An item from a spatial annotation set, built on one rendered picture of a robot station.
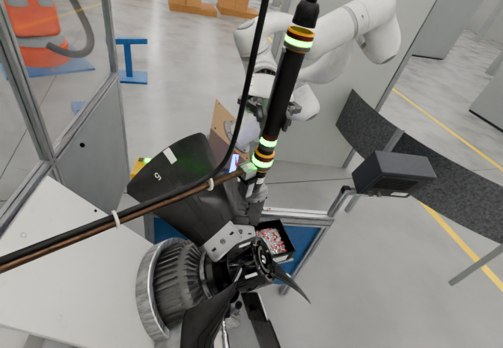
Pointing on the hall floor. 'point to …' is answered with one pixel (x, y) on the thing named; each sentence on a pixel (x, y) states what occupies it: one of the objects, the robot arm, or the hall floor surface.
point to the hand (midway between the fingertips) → (273, 118)
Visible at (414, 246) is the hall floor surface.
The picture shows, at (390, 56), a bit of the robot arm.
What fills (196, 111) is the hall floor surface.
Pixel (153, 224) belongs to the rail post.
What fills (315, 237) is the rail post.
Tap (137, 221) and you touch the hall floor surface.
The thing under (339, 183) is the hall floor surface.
